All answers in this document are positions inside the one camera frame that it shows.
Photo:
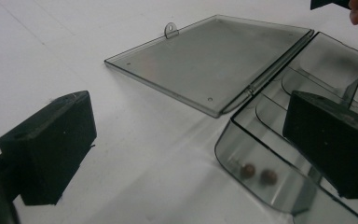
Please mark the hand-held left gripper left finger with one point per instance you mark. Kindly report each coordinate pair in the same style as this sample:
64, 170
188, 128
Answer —
49, 146

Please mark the transparent grey plastic compartment box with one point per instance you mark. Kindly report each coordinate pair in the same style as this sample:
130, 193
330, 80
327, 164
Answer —
214, 62

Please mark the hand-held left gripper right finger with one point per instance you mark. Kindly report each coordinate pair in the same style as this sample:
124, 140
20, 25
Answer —
332, 143

